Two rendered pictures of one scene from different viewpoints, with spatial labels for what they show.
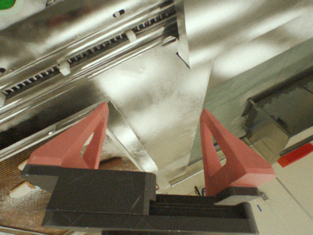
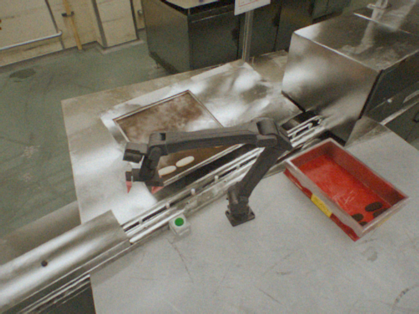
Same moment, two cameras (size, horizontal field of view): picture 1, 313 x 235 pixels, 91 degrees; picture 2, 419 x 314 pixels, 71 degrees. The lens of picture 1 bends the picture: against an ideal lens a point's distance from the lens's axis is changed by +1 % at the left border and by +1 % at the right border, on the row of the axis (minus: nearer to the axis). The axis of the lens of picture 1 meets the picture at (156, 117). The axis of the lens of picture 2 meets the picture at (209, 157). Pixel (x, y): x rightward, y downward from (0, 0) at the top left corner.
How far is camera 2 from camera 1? 1.05 m
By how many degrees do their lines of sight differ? 29
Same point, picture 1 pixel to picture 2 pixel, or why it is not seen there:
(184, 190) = (21, 24)
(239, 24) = (90, 230)
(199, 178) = not seen: outside the picture
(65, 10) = (164, 223)
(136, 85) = (134, 200)
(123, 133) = not seen: hidden behind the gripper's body
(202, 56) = (105, 215)
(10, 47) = (183, 210)
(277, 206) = not seen: outside the picture
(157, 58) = (123, 215)
